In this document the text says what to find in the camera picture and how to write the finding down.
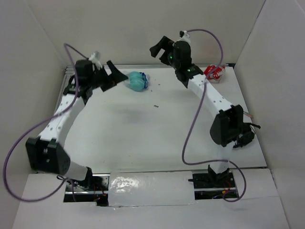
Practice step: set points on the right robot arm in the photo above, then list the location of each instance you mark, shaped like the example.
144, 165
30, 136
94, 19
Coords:
227, 118

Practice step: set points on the white taped front panel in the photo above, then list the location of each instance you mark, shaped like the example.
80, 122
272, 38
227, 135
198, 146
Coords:
150, 189

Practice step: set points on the aluminium frame rail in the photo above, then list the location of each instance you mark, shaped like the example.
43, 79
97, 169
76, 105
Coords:
81, 84

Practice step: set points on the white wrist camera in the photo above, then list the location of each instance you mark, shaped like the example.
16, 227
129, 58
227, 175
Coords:
95, 59
184, 36

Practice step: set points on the teal white cat-ear headphones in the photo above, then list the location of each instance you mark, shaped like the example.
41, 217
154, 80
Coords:
137, 81

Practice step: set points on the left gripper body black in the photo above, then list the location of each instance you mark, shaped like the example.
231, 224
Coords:
101, 79

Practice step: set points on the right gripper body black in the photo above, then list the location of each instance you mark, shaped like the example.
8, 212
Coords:
167, 58

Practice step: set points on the red crumpled wrapper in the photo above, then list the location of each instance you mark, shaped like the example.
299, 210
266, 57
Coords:
214, 73

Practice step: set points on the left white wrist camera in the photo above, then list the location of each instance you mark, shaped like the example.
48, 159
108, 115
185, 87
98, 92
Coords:
95, 59

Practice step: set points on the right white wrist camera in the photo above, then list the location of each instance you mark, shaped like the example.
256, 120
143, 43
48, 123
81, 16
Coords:
184, 36

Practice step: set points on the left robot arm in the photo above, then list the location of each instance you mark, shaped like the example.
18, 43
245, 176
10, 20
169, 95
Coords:
46, 152

